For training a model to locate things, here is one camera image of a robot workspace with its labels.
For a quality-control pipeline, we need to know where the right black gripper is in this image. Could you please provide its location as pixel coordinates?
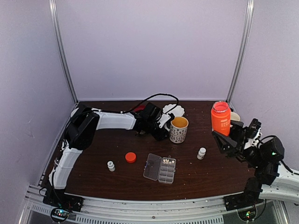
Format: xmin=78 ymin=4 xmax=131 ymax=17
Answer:
xmin=212 ymin=118 xmax=264 ymax=169

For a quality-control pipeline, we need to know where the orange pill bottle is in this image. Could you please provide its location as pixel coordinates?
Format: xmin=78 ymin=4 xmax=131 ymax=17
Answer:
xmin=211 ymin=101 xmax=231 ymax=136

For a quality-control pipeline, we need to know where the orange bottle cap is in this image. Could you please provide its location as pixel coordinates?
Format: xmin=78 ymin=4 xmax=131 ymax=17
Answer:
xmin=125 ymin=152 xmax=137 ymax=163

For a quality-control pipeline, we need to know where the clear plastic pill organizer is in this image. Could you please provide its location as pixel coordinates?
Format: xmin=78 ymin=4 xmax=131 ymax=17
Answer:
xmin=143 ymin=153 xmax=177 ymax=184

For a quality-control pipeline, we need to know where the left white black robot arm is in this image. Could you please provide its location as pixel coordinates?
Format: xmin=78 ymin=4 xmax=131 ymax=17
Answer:
xmin=47 ymin=103 xmax=174 ymax=207

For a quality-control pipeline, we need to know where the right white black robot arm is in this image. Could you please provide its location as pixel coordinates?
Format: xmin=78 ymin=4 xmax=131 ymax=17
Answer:
xmin=212 ymin=119 xmax=299 ymax=210

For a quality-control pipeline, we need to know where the red patterned plate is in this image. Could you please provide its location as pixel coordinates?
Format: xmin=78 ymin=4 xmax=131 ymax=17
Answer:
xmin=134 ymin=105 xmax=145 ymax=112

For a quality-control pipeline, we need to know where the small white bottle right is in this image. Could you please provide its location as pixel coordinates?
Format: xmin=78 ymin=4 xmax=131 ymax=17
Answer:
xmin=197 ymin=147 xmax=206 ymax=160

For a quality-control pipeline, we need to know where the small white bottle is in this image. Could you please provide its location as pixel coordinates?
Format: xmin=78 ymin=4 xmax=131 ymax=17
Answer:
xmin=107 ymin=161 xmax=115 ymax=172
xmin=197 ymin=147 xmax=206 ymax=160

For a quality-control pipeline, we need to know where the cream ribbed mug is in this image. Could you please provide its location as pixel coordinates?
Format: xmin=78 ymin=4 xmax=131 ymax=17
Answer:
xmin=230 ymin=112 xmax=241 ymax=124

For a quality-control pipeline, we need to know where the patterned mug yellow inside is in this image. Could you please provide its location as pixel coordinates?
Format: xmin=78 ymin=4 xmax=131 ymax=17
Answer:
xmin=169 ymin=117 xmax=189 ymax=144

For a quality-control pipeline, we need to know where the white scalloped bowl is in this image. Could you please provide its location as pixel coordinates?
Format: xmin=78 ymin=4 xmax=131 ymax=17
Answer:
xmin=163 ymin=104 xmax=185 ymax=117

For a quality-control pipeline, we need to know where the small white bottle left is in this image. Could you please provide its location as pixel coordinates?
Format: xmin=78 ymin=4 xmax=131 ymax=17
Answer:
xmin=107 ymin=161 xmax=115 ymax=172

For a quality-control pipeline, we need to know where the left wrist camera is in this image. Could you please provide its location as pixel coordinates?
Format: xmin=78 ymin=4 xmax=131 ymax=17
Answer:
xmin=157 ymin=113 xmax=175 ymax=128

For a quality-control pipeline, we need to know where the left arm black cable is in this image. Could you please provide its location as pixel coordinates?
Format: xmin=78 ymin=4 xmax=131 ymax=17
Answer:
xmin=121 ymin=93 xmax=179 ymax=115

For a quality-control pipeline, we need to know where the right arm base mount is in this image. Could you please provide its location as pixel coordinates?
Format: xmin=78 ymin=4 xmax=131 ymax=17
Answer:
xmin=223 ymin=193 xmax=263 ymax=211

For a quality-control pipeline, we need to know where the front aluminium rail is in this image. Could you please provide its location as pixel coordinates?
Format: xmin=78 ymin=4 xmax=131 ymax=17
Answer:
xmin=16 ymin=184 xmax=291 ymax=224

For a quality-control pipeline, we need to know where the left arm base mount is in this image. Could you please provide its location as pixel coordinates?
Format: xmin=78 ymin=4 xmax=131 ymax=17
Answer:
xmin=43 ymin=195 xmax=83 ymax=212

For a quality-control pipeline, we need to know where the right aluminium frame post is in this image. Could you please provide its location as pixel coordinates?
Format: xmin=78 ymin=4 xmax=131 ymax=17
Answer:
xmin=226 ymin=0 xmax=254 ymax=105

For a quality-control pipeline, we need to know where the aluminium frame post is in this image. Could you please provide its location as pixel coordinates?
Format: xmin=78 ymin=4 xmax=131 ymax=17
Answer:
xmin=226 ymin=0 xmax=254 ymax=105
xmin=49 ymin=0 xmax=78 ymax=104

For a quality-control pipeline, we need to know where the left aluminium frame post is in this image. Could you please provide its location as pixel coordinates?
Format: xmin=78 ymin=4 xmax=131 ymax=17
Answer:
xmin=49 ymin=0 xmax=78 ymax=104

